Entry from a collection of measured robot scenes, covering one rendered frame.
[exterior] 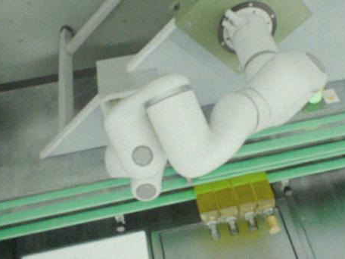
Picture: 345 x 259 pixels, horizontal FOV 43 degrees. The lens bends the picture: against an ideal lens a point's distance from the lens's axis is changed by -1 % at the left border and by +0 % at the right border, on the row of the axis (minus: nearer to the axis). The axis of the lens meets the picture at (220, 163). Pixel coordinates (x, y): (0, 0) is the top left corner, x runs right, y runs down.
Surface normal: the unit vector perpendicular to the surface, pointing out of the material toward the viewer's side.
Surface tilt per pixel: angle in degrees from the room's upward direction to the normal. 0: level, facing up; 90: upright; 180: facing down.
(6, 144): 90
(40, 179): 90
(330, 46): 0
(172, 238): 90
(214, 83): 0
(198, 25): 1
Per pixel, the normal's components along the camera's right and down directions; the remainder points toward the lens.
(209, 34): 0.22, 0.76
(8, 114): -0.04, -0.62
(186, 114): 0.41, -0.11
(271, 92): -0.38, 0.40
